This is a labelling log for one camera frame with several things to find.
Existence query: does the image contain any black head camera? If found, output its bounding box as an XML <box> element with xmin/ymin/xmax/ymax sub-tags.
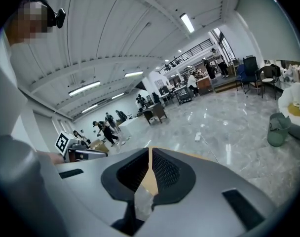
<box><xmin>53</xmin><ymin>8</ymin><xmax>67</xmax><ymax>29</ymax></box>

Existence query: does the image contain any person's white shirt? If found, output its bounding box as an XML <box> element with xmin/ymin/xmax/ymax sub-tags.
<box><xmin>0</xmin><ymin>33</ymin><xmax>69</xmax><ymax>237</ymax></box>

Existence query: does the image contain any blue chair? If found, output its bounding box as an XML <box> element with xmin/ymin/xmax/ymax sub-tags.
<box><xmin>235</xmin><ymin>63</ymin><xmax>252</xmax><ymax>91</ymax></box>

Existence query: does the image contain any white platform block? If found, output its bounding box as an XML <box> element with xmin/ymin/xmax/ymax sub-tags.
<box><xmin>119</xmin><ymin>117</ymin><xmax>147</xmax><ymax>142</ymax></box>

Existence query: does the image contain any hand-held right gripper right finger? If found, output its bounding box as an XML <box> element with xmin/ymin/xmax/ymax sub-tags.
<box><xmin>147</xmin><ymin>147</ymin><xmax>273</xmax><ymax>237</ymax></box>

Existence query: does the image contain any dark wooden desk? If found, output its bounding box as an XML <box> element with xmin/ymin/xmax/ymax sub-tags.
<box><xmin>142</xmin><ymin>102</ymin><xmax>168</xmax><ymax>125</ymax></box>

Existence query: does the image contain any person's left forearm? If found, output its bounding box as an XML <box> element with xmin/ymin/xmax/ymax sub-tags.
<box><xmin>50</xmin><ymin>153</ymin><xmax>65</xmax><ymax>165</ymax></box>

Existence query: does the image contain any black chair white seat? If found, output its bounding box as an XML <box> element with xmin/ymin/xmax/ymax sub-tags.
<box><xmin>258</xmin><ymin>65</ymin><xmax>283</xmax><ymax>100</ymax></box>

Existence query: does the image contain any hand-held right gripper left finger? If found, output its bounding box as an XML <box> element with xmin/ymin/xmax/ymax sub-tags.
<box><xmin>55</xmin><ymin>147</ymin><xmax>150</xmax><ymax>236</ymax></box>

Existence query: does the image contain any person's head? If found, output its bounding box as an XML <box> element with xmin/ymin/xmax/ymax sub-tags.
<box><xmin>5</xmin><ymin>0</ymin><xmax>57</xmax><ymax>46</ymax></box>

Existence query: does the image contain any black metal railing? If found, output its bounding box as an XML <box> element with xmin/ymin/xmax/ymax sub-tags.
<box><xmin>156</xmin><ymin>38</ymin><xmax>212</xmax><ymax>75</ymax></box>

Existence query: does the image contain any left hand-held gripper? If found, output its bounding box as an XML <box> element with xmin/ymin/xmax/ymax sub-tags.
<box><xmin>54</xmin><ymin>131</ymin><xmax>109</xmax><ymax>163</ymax></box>

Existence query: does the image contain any cardboard box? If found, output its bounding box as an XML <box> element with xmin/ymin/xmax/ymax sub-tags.
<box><xmin>89</xmin><ymin>138</ymin><xmax>110</xmax><ymax>154</ymax></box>

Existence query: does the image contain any black trolley cart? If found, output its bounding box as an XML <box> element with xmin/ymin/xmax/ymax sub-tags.
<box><xmin>176</xmin><ymin>86</ymin><xmax>193</xmax><ymax>105</ymax></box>

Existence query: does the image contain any black mesh office chair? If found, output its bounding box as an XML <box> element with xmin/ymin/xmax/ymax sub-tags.
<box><xmin>242</xmin><ymin>56</ymin><xmax>262</xmax><ymax>95</ymax></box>

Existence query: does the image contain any brown wooden cabinet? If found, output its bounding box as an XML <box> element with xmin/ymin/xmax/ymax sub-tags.
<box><xmin>196</xmin><ymin>77</ymin><xmax>215</xmax><ymax>96</ymax></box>

